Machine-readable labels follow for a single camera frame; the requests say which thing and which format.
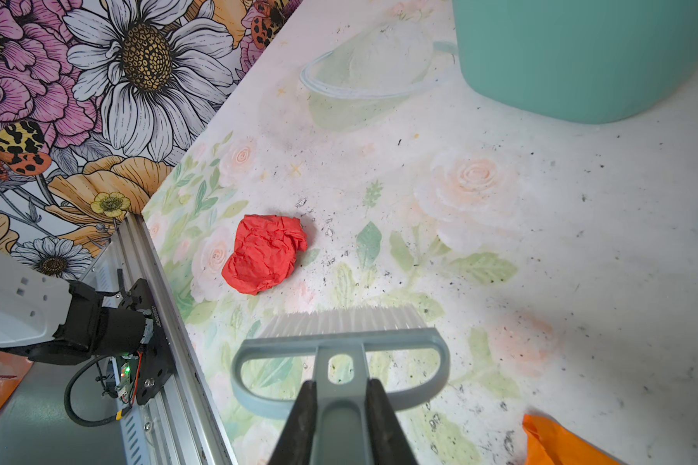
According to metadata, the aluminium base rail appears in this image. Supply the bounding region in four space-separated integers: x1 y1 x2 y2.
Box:
83 215 236 464

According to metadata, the orange folded paper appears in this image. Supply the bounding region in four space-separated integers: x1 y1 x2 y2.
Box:
523 415 620 465

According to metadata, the grey-green hand brush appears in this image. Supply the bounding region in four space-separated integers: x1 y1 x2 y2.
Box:
231 306 450 464

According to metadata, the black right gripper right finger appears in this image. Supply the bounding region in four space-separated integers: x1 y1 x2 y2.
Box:
365 379 418 465

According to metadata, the red paper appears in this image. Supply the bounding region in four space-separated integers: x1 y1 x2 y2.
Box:
221 215 308 296

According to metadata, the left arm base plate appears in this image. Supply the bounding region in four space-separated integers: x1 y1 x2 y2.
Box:
114 279 176 406

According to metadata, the green plastic trash bin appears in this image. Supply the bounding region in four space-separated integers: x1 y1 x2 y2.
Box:
453 1 698 124

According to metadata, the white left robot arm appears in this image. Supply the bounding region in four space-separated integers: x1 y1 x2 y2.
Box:
0 252 154 365

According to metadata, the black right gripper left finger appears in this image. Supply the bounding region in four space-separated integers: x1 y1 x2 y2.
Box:
268 381 318 465

